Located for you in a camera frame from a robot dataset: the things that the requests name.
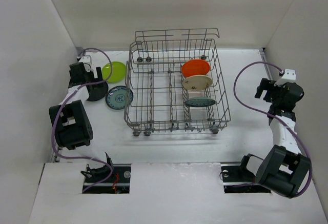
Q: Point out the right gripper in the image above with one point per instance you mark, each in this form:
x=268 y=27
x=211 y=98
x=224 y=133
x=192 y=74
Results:
x=266 y=90

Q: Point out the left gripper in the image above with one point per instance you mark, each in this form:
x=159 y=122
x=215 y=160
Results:
x=77 y=73

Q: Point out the black plate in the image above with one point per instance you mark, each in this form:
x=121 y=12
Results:
x=97 y=91

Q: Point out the lime green plate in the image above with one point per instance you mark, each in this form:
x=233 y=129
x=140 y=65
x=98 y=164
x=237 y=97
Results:
x=114 y=73

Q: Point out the blue floral plate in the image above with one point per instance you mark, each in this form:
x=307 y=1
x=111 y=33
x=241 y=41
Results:
x=119 y=97
x=198 y=102

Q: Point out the cream plate with markings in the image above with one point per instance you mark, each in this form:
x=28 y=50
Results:
x=197 y=82

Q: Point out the orange plate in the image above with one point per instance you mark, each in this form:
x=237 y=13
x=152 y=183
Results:
x=195 y=67

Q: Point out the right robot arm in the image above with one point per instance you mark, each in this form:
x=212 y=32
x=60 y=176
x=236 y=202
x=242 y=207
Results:
x=284 y=168

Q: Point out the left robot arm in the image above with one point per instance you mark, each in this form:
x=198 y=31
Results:
x=71 y=127

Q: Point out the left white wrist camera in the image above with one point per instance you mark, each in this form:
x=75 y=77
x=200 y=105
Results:
x=87 y=62

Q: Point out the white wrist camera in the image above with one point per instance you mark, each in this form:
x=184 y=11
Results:
x=87 y=62
x=288 y=76

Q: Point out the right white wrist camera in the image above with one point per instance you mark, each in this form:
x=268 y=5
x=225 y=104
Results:
x=288 y=76

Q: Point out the grey wire dish rack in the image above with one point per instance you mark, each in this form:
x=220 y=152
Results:
x=154 y=72

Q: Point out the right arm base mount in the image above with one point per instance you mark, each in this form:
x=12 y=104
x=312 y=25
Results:
x=238 y=181

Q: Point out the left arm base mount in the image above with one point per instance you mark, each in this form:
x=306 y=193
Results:
x=117 y=183

